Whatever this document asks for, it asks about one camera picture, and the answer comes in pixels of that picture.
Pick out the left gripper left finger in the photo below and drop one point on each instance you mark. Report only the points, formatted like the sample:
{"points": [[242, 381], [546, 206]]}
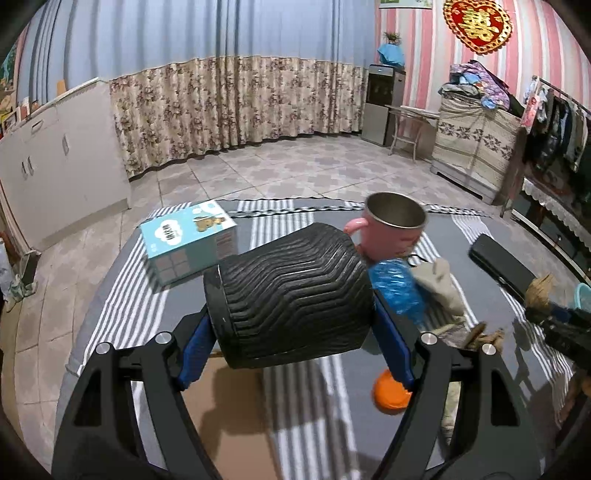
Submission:
{"points": [[126, 418]]}

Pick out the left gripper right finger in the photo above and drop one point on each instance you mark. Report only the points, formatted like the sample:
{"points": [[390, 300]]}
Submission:
{"points": [[466, 418]]}

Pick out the brown paper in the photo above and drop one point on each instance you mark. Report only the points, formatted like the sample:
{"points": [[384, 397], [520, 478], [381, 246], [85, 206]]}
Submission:
{"points": [[477, 338]]}

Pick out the orange plastic lid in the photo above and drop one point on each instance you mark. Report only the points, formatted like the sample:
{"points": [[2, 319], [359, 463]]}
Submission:
{"points": [[389, 395]]}

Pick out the blue plastic bag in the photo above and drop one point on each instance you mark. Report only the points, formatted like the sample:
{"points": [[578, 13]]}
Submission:
{"points": [[393, 279]]}

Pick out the black ribbed cup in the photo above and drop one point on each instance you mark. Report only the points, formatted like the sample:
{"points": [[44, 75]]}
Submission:
{"points": [[303, 296]]}

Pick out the black flat case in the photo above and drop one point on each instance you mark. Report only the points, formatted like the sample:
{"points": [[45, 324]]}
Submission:
{"points": [[502, 266]]}

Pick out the beige crumpled cloth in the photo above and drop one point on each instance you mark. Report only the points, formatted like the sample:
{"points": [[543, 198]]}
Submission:
{"points": [[436, 278]]}

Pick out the clothes rack with clothes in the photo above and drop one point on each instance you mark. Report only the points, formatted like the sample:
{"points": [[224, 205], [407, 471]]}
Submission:
{"points": [[553, 157]]}

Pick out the pink metal mug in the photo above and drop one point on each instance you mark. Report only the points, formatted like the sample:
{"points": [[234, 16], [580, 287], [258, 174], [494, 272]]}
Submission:
{"points": [[390, 227]]}

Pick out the cloth covered cabinet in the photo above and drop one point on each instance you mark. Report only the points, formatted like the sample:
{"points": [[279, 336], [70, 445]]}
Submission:
{"points": [[474, 145]]}

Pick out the light blue tissue box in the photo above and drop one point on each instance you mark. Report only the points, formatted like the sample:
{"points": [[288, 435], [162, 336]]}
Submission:
{"points": [[188, 241]]}

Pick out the pile of clothes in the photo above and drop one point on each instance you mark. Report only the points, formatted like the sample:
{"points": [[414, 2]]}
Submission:
{"points": [[474, 81]]}

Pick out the white cabinet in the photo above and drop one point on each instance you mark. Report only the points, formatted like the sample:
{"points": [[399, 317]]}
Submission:
{"points": [[62, 169]]}

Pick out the small folding table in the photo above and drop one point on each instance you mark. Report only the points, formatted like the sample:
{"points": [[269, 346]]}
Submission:
{"points": [[410, 123]]}

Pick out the water dispenser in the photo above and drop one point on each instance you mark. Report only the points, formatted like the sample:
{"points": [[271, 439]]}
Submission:
{"points": [[385, 90]]}

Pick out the blue covered potted plant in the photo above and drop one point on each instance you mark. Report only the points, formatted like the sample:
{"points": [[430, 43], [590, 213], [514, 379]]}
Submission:
{"points": [[390, 52]]}

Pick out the floral beige curtain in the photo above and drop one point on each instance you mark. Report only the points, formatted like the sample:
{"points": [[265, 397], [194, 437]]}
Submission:
{"points": [[210, 104]]}

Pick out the red heart wall decoration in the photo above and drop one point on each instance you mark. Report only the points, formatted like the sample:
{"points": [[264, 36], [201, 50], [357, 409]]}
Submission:
{"points": [[482, 26]]}

